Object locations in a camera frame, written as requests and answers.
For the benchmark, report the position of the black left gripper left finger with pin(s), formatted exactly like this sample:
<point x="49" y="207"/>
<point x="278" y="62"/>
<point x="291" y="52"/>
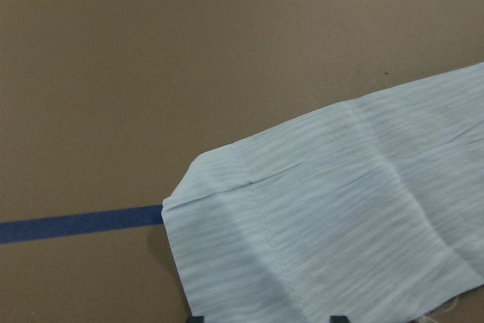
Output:
<point x="197" y="319"/>

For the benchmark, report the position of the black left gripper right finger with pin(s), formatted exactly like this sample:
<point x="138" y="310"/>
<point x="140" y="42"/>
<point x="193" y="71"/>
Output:
<point x="338" y="319"/>

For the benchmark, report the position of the light blue striped shirt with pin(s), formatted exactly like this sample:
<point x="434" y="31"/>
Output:
<point x="370" y="208"/>

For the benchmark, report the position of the blue tape grid lines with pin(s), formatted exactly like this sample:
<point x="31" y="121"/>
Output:
<point x="84" y="223"/>

